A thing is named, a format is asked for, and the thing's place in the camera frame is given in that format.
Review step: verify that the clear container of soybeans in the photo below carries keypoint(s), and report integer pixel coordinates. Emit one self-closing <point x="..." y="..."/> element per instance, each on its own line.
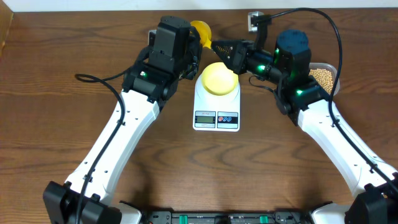
<point x="324" y="74"/>

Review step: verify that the yellow bowl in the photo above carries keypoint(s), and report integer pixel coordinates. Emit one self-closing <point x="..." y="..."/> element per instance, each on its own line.
<point x="218" y="80"/>

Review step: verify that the yellow measuring scoop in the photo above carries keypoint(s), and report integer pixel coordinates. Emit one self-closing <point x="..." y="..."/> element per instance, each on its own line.
<point x="204" y="32"/>

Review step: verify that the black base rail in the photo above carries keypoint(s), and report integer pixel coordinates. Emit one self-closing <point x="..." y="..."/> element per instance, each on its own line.
<point x="168" y="217"/>

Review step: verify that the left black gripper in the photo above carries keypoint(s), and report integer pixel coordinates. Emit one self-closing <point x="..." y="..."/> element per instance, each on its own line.
<point x="194" y="45"/>

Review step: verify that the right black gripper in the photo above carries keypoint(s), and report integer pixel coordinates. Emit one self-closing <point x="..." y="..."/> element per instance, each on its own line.
<point x="236" y="60"/>

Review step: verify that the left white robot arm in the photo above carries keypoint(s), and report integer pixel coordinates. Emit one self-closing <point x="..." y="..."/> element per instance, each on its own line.
<point x="86" y="195"/>

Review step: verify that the white digital kitchen scale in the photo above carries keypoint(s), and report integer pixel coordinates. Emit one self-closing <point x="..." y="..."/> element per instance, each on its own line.
<point x="216" y="113"/>

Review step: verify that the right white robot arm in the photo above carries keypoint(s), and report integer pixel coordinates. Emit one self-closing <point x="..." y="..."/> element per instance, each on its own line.
<point x="298" y="95"/>

